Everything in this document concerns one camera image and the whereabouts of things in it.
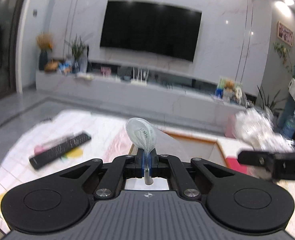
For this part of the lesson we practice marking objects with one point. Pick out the dried flowers in dark vase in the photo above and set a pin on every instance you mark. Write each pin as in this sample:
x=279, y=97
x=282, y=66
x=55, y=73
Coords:
x=44, y=42

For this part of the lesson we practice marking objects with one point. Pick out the white marble tv cabinet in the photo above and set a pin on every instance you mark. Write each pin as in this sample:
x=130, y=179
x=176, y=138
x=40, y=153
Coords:
x=170, y=106

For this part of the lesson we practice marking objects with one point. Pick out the green plant in glass vase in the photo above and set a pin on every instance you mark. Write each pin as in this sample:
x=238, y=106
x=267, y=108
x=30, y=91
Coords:
x=78, y=49

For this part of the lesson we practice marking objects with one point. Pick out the red flower gift box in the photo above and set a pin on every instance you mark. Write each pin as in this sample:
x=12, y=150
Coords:
x=233, y=164

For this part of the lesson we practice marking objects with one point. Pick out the black wall television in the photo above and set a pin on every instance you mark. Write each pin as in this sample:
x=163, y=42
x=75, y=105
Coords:
x=154, y=28

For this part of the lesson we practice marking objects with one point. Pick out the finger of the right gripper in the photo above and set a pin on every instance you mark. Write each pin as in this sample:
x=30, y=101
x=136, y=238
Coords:
x=254, y=158

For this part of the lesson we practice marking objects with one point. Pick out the white lace tablecloth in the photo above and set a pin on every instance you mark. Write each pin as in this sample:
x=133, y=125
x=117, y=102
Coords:
x=82, y=175

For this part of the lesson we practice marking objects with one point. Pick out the orange cardboard box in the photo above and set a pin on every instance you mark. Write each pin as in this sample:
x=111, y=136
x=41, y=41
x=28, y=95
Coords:
x=185, y=148

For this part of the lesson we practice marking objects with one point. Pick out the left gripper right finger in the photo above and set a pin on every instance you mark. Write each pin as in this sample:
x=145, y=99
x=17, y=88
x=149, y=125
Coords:
x=173, y=170

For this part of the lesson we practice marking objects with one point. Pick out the white plastic bag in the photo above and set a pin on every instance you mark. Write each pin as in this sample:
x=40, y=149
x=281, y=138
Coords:
x=255, y=129

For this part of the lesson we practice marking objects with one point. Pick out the black remote control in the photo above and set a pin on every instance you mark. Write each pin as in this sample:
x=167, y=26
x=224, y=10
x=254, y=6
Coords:
x=54, y=153

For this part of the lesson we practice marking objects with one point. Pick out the water jug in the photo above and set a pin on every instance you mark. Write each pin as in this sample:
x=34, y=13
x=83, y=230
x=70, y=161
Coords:
x=288, y=129

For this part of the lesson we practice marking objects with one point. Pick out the floor potted plant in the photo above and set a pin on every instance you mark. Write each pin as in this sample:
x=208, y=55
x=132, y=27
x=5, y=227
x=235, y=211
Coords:
x=270, y=104

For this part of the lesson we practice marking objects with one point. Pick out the white wifi router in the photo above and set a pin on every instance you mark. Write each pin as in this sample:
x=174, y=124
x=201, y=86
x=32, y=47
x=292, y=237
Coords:
x=140, y=76

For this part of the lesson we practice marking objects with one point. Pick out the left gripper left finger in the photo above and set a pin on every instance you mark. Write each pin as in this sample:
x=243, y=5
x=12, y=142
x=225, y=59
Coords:
x=112, y=176

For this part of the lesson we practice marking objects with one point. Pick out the framed wall picture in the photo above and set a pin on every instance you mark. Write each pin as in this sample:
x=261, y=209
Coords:
x=285, y=34

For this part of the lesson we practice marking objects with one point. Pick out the white mesh pouch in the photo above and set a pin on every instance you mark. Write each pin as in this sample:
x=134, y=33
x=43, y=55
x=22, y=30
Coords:
x=143, y=136

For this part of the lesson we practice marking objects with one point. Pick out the teddy bear on cabinet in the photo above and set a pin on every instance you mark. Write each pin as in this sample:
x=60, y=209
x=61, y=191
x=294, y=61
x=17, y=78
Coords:
x=229, y=86

